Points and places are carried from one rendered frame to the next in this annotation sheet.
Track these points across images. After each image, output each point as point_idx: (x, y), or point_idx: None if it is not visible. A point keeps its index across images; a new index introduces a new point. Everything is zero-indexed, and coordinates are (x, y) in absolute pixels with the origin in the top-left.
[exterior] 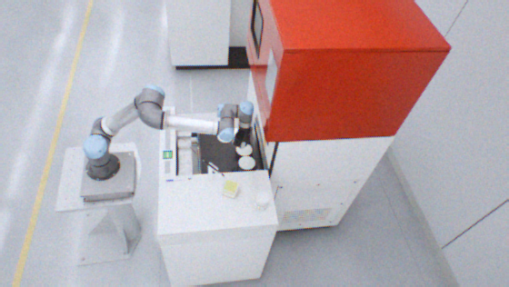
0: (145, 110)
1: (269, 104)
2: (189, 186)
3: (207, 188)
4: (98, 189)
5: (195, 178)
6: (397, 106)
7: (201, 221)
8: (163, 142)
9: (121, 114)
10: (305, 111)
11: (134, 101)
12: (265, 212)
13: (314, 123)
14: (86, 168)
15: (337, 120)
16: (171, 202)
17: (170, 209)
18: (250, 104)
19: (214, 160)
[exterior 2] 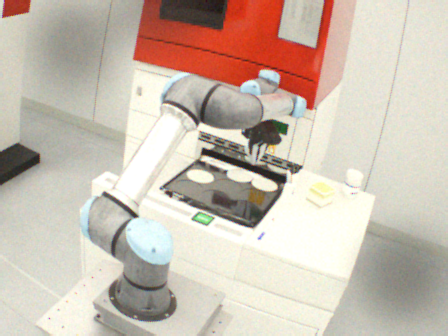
0: (234, 94)
1: (310, 51)
2: (285, 226)
3: (299, 215)
4: (190, 324)
5: (274, 216)
6: (347, 40)
7: (347, 239)
8: (169, 211)
9: (154, 152)
10: (331, 51)
11: (176, 107)
12: (358, 195)
13: (330, 68)
14: (129, 314)
15: (335, 62)
16: (302, 250)
17: (314, 255)
18: (272, 71)
19: (237, 202)
